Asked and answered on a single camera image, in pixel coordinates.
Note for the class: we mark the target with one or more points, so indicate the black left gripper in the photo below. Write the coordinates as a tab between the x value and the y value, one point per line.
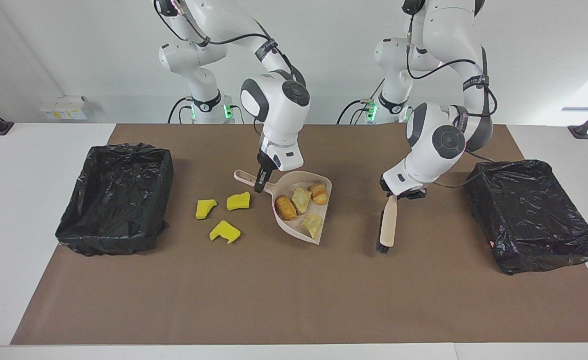
414	194

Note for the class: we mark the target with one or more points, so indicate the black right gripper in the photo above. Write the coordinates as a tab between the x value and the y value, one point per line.
267	162

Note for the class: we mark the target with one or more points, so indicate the yellow sponge piece blocky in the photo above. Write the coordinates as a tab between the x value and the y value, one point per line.
238	201

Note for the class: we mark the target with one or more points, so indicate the brown oval bread piece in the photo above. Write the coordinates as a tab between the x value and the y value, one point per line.
285	208

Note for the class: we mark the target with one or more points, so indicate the beige hand brush black bristles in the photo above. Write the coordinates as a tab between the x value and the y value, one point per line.
389	220

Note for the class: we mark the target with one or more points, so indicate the beige plastic dustpan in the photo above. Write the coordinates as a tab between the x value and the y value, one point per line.
294	227

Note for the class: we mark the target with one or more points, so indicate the orange striped bread piece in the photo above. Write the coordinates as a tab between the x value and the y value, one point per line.
319	194

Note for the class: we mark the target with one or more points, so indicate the yellow sponge piece large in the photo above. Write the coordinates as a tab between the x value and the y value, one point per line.
225	231

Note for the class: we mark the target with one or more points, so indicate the yellow sponge piece notched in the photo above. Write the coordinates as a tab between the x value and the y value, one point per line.
205	210

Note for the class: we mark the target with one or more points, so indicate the pale bread piece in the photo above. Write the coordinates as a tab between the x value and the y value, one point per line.
313	226

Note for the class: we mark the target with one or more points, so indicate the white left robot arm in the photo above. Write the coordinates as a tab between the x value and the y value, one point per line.
424	167

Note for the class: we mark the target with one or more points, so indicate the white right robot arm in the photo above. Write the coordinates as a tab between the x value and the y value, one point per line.
278	105

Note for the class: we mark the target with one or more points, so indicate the black bag bin pink spot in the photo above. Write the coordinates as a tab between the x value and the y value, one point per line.
534	220

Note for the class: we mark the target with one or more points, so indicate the black bag lined bin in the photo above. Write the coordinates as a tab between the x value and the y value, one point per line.
118	200

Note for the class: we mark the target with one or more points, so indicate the brown table mat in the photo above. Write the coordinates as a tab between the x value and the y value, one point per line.
294	300

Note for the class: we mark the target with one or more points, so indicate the white wall socket box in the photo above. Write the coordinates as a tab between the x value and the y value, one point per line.
66	107

